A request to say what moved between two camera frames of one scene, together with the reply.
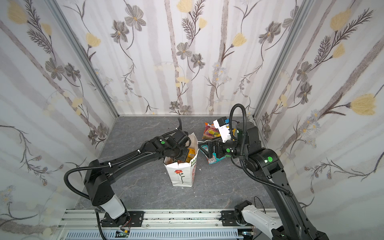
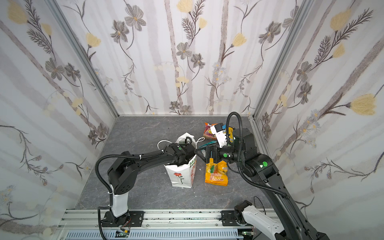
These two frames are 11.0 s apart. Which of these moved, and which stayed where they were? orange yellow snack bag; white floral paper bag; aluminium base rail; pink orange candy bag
Moved: orange yellow snack bag
Stayed: white floral paper bag; pink orange candy bag; aluminium base rail
